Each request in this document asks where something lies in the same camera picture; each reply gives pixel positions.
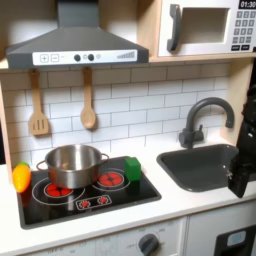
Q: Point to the green toy block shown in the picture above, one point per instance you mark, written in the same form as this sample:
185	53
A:
133	168

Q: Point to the dark grey sink basin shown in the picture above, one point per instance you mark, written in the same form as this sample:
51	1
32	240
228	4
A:
200	166

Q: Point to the dark grey tap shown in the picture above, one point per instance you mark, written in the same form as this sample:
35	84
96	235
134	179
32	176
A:
203	120

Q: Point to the black oven knob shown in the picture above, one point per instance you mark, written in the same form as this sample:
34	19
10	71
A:
148	244

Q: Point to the white toy microwave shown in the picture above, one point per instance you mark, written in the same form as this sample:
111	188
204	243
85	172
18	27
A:
206	26

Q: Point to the black toy stove top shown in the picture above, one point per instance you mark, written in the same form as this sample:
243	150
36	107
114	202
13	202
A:
87	193

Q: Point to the wooden spoon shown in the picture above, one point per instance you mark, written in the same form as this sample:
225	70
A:
88	106

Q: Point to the steel pot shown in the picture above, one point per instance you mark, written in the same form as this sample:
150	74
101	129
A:
74	165

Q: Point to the grey range hood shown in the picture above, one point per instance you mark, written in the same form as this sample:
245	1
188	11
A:
77	43

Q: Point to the wooden slotted spatula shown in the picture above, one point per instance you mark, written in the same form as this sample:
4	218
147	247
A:
38	113

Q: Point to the orange toy carrot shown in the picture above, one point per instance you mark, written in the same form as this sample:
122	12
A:
21	178

